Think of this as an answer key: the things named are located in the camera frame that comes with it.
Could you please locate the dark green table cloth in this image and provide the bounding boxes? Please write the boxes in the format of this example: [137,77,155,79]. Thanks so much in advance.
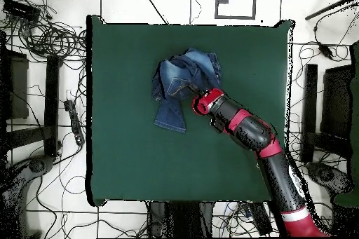
[86,14,295,207]

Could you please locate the black panel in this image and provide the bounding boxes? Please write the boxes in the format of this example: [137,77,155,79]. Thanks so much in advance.
[320,64,354,139]

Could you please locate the black tripod leg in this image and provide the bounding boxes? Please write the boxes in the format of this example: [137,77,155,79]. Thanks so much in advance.
[304,0,359,22]

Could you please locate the blue denim jeans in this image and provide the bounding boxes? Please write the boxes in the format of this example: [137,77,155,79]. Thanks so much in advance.
[151,47,224,134]

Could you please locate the black power strip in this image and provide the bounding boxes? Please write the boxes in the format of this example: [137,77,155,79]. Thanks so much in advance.
[63,99,86,146]

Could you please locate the black box with cables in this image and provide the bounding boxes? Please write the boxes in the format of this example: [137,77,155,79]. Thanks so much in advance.
[248,201,273,236]

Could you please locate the black case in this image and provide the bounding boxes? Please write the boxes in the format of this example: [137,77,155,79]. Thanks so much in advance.
[0,49,29,121]

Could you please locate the black wheeled base leg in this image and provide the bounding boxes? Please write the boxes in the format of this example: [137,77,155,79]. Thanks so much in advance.
[305,161,354,195]
[0,154,55,238]

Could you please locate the black electronics box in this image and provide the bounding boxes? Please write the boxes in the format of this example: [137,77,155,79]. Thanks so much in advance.
[2,0,41,22]

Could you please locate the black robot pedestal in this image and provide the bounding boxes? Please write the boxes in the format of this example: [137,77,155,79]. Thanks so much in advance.
[147,200,215,238]

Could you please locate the tangled black cables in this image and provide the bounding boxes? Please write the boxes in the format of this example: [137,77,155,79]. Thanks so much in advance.
[0,0,88,63]

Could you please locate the black upright bar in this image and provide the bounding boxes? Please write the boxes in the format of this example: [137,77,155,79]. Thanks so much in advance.
[301,63,319,163]
[43,54,64,158]

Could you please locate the black power adapter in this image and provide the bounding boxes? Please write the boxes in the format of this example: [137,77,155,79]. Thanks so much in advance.
[317,41,334,60]

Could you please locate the gray square frame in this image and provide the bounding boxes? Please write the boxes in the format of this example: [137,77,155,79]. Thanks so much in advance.
[214,0,257,20]

